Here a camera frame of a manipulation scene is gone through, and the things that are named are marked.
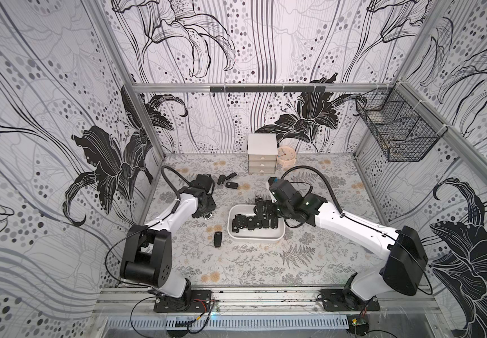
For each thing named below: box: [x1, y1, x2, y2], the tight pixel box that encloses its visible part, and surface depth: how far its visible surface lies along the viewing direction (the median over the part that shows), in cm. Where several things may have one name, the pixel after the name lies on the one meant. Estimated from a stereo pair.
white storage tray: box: [227, 204, 286, 241], surface depth 90 cm
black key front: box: [246, 216, 256, 231], surface depth 92 cm
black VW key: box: [225, 181, 239, 189], surface depth 106 cm
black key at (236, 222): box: [232, 214, 243, 234], surface depth 92 cm
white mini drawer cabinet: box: [247, 133, 278, 174], surface depth 107 cm
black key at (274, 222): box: [270, 217, 279, 229], surface depth 92 cm
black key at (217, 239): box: [213, 231, 223, 248], surface depth 88 cm
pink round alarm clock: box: [277, 145, 297, 167], surface depth 117 cm
